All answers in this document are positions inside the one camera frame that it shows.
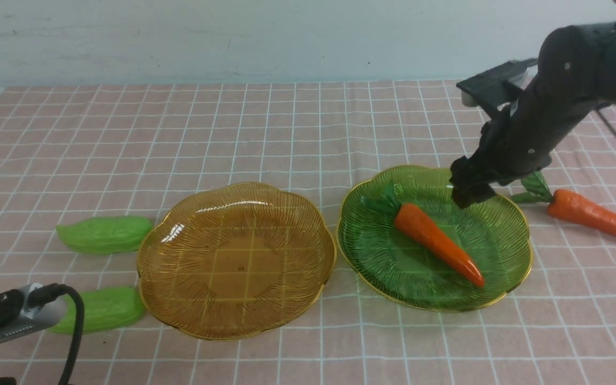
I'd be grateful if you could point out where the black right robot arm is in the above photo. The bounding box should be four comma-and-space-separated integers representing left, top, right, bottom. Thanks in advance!
450, 22, 616, 208

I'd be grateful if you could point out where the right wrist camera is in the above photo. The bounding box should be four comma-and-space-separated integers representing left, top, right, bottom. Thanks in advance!
456, 58, 538, 119

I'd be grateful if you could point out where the green ribbed plastic plate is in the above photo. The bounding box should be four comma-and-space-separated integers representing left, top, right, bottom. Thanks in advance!
336, 164, 533, 312

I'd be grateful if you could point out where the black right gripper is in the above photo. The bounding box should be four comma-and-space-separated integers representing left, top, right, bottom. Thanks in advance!
450, 80, 597, 209

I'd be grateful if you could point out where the amber ribbed plastic plate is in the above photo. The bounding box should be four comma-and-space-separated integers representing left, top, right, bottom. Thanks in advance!
137, 182, 337, 341

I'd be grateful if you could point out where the pink checkered tablecloth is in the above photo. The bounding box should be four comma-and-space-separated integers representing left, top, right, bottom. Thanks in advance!
0, 81, 616, 384

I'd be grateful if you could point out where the orange toy carrot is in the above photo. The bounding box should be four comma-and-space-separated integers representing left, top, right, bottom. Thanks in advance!
360, 184, 486, 288
511, 172, 616, 237

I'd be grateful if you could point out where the green toy gourd far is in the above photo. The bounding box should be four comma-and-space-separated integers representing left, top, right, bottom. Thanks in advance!
56, 216, 153, 255

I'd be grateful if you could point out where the green toy bitter gourd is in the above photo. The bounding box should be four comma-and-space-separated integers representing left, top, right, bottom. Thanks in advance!
47, 287, 145, 336

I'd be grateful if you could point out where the black camera cable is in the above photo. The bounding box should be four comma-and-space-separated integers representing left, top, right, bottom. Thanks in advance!
30, 283, 86, 385

